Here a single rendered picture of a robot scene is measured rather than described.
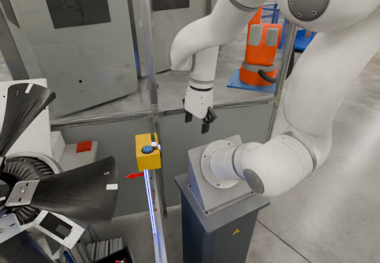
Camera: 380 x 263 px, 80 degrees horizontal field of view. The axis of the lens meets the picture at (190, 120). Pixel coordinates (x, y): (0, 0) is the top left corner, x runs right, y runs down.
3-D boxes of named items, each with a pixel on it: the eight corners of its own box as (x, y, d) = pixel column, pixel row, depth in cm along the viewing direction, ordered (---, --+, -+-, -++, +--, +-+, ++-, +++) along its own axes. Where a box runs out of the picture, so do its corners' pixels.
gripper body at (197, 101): (182, 80, 77) (180, 109, 83) (203, 90, 71) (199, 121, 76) (199, 76, 82) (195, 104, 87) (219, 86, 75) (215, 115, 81)
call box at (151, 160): (137, 151, 114) (134, 134, 108) (158, 148, 116) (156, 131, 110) (139, 174, 101) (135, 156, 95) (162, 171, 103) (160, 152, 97)
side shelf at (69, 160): (34, 152, 134) (32, 149, 133) (98, 144, 141) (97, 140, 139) (18, 183, 114) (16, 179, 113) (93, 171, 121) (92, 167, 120)
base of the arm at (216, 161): (230, 133, 96) (256, 124, 78) (250, 174, 94) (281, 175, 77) (192, 152, 88) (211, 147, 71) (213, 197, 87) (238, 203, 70)
